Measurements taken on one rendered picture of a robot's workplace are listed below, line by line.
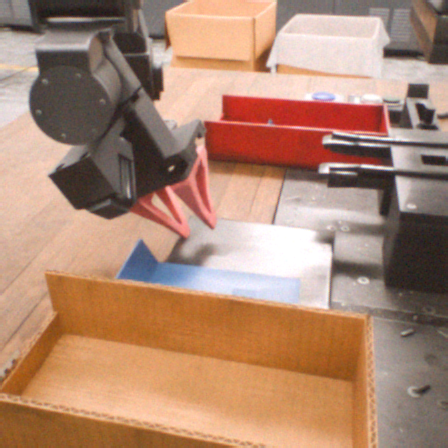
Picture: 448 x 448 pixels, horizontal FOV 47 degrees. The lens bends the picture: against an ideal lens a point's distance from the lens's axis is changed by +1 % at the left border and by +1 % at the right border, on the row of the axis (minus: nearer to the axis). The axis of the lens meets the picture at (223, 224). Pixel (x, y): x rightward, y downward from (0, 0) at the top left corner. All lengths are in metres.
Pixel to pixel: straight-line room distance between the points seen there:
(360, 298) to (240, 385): 0.16
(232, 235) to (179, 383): 0.19
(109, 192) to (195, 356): 0.15
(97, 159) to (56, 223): 0.24
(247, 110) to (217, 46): 2.00
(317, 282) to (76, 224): 0.29
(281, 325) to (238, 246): 0.15
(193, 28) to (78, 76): 2.48
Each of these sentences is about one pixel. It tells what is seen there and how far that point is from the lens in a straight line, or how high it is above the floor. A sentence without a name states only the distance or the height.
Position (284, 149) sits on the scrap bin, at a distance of 0.71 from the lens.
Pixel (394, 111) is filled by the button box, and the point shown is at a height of 0.93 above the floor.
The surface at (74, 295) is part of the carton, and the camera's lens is 0.42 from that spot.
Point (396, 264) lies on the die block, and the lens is 0.50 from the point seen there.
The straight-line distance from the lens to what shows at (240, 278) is 0.47.
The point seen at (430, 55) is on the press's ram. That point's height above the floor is 1.11.
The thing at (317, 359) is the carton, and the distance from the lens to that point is 0.40.
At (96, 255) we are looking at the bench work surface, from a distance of 0.55.
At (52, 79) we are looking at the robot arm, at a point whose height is 1.11.
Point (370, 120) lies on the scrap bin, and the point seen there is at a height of 0.94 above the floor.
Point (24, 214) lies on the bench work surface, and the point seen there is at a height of 0.90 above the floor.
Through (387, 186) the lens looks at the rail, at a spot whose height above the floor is 0.97.
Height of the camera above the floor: 1.21
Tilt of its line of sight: 32 degrees down
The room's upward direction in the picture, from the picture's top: straight up
